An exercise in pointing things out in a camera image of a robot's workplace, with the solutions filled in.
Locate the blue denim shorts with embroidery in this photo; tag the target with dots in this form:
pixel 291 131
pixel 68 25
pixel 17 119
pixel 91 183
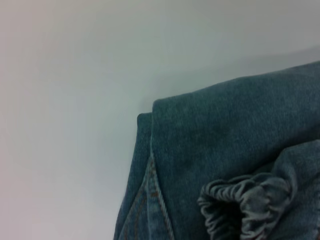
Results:
pixel 225 150

